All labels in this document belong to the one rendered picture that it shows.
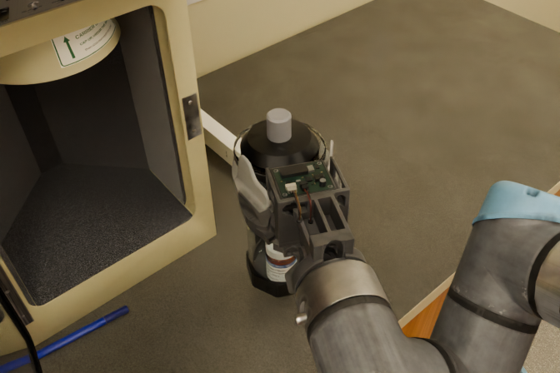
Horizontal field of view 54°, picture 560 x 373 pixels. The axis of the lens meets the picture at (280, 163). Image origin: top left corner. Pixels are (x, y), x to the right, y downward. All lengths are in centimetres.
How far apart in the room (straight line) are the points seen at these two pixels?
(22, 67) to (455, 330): 49
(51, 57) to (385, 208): 60
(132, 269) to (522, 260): 57
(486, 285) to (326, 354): 14
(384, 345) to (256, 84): 88
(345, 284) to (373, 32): 104
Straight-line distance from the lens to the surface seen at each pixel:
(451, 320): 49
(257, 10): 133
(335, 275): 46
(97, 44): 65
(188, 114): 72
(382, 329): 44
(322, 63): 130
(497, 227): 47
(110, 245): 84
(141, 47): 73
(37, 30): 58
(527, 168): 112
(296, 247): 55
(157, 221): 85
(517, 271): 46
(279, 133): 61
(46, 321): 84
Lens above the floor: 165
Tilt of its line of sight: 44 degrees down
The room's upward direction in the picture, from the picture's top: straight up
